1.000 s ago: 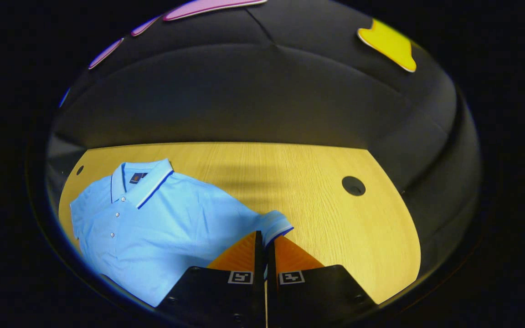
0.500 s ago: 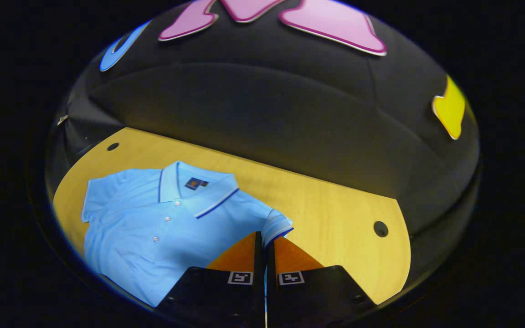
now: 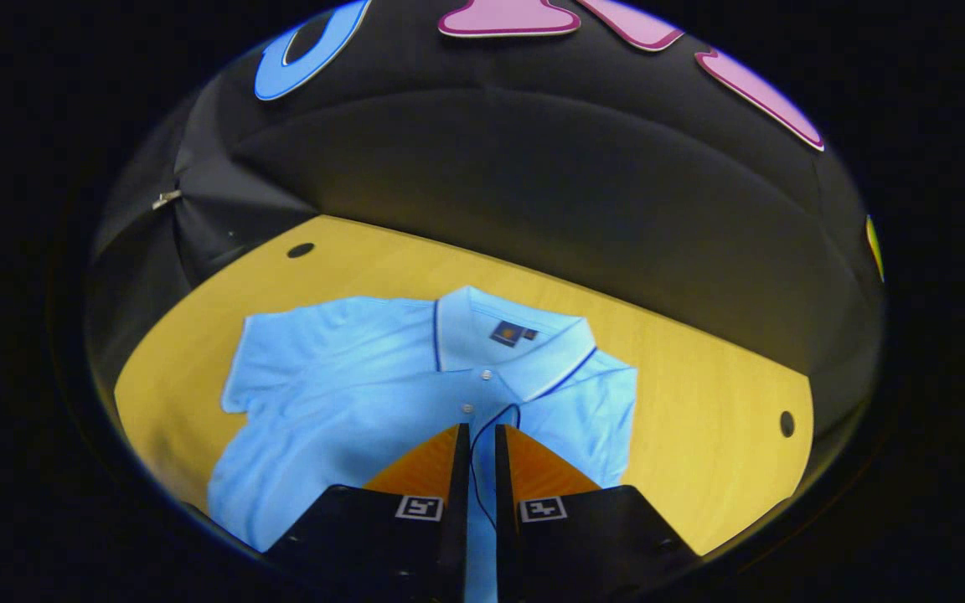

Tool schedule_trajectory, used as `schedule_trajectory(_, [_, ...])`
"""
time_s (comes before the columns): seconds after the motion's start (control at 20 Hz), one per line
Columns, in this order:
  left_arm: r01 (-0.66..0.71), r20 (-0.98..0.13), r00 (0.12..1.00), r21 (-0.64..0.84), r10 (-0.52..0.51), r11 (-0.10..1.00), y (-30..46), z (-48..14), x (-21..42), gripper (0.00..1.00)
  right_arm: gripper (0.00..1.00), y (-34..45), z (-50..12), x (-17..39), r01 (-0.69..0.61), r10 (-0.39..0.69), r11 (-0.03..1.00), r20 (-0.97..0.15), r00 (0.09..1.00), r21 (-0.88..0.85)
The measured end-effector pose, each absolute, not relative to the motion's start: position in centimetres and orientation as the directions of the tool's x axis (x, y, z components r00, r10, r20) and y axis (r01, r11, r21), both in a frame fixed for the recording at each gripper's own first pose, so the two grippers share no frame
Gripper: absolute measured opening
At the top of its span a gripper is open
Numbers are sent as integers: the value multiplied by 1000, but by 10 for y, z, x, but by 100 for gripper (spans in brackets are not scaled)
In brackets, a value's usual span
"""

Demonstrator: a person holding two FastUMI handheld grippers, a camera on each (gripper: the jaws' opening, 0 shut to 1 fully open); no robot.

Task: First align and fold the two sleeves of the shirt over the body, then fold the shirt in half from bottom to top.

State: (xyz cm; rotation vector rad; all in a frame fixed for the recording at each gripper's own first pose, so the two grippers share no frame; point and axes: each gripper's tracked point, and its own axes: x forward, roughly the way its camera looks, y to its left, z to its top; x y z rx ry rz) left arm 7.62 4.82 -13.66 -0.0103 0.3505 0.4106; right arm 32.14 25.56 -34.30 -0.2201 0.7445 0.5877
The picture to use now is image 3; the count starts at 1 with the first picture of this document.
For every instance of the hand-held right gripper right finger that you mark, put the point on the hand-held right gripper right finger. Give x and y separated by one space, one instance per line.
504 502

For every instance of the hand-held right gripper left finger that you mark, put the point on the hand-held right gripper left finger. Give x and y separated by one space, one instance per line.
460 502

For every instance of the light blue T-shirt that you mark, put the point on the light blue T-shirt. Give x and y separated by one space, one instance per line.
348 394

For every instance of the black backdrop cloth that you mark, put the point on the black backdrop cloth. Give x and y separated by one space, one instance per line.
533 167

